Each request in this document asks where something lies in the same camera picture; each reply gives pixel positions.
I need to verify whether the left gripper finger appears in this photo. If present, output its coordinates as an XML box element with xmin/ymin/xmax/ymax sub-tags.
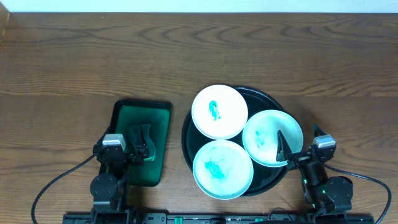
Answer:
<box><xmin>129</xmin><ymin>125</ymin><xmax>144</xmax><ymax>149</ymax></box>
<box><xmin>141</xmin><ymin>124</ymin><xmax>155</xmax><ymax>156</ymax></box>

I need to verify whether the green scrub sponge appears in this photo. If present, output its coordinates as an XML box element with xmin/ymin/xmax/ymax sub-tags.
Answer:
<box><xmin>128</xmin><ymin>124</ymin><xmax>155</xmax><ymax>165</ymax></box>

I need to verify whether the white plate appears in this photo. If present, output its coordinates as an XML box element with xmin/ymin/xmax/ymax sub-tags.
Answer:
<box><xmin>191</xmin><ymin>85</ymin><xmax>248</xmax><ymax>140</ymax></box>

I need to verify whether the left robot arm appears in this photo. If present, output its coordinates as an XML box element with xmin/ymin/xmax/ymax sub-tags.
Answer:
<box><xmin>90</xmin><ymin>124</ymin><xmax>155</xmax><ymax>213</ymax></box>

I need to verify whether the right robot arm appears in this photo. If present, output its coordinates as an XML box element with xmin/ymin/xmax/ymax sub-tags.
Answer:
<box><xmin>276</xmin><ymin>131</ymin><xmax>353</xmax><ymax>215</ymax></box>

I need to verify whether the green rectangular tray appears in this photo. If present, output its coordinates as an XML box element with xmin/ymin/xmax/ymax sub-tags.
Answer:
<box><xmin>109</xmin><ymin>99</ymin><xmax>172</xmax><ymax>187</ymax></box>

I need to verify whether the pale green plate right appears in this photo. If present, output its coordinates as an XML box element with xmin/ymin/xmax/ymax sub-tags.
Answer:
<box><xmin>242</xmin><ymin>110</ymin><xmax>303</xmax><ymax>167</ymax></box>

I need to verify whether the pale green plate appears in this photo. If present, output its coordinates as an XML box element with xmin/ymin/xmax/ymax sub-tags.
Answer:
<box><xmin>242</xmin><ymin>110</ymin><xmax>303</xmax><ymax>167</ymax></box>
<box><xmin>192</xmin><ymin>140</ymin><xmax>254</xmax><ymax>200</ymax></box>

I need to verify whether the pale green plate front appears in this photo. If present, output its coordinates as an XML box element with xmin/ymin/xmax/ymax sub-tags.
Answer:
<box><xmin>192</xmin><ymin>140</ymin><xmax>254</xmax><ymax>200</ymax></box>

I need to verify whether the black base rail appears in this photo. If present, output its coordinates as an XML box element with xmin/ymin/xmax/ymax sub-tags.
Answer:
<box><xmin>62</xmin><ymin>212</ymin><xmax>376</xmax><ymax>224</ymax></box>

